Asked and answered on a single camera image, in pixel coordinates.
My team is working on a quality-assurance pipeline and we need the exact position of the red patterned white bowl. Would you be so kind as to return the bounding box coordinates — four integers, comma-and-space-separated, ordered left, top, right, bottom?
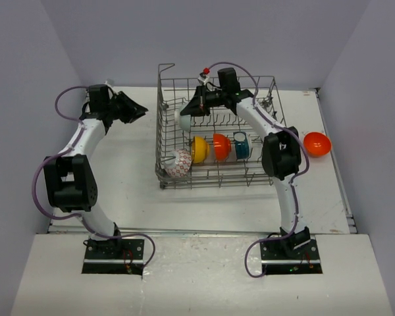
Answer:
163, 149, 192, 178

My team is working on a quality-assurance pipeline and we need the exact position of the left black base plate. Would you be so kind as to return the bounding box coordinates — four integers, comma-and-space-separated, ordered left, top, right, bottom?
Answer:
83, 238, 145, 263

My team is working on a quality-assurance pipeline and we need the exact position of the yellow bowl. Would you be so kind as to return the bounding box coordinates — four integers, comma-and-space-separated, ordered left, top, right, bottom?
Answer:
192, 136, 210, 164

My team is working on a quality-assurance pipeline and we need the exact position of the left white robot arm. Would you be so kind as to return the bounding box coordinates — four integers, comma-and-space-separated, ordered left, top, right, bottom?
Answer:
40, 84, 148, 259

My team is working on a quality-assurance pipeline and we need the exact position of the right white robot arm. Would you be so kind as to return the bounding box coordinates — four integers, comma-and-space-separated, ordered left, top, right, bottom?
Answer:
180, 67, 310, 259

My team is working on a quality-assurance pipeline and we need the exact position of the purple cable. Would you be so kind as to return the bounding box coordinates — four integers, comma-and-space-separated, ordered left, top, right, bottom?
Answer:
31, 84, 156, 269
207, 61, 309, 277

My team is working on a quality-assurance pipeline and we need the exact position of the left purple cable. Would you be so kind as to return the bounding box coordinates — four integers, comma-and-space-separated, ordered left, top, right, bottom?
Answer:
31, 84, 156, 269

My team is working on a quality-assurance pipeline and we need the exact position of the grey wire dish rack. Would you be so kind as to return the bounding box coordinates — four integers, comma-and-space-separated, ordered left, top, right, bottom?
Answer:
155, 76, 273, 189

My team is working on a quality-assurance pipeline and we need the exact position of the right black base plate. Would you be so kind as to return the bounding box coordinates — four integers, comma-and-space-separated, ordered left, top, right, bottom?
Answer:
260, 238, 320, 261

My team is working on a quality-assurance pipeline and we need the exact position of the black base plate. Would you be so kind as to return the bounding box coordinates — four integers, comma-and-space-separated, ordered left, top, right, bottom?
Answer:
260, 238, 320, 261
83, 238, 145, 263

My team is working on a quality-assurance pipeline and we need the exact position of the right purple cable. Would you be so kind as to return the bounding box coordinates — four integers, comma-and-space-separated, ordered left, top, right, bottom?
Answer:
207, 61, 309, 277

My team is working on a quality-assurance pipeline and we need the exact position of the pale green ceramic bowl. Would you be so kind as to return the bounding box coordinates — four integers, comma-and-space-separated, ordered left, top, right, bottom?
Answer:
174, 103, 192, 132

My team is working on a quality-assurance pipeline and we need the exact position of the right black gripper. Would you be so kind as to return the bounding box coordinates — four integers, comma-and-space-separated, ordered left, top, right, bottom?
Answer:
182, 84, 227, 117

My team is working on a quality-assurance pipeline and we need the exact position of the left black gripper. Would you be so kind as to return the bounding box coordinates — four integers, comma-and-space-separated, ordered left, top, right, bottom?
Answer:
105, 92, 148, 124

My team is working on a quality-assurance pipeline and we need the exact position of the orange plastic bowl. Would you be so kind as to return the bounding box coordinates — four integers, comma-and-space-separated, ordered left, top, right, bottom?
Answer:
303, 132, 332, 157

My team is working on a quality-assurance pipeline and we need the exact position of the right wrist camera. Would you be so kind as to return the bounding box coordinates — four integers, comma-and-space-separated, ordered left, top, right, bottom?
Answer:
197, 68, 210, 86

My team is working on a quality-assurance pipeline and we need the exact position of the orange white bowl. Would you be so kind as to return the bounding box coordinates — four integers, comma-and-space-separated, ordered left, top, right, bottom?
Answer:
213, 133, 231, 161

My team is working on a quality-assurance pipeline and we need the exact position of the teal white bowl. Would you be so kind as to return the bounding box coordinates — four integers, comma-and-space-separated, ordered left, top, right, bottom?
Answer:
233, 131, 253, 160

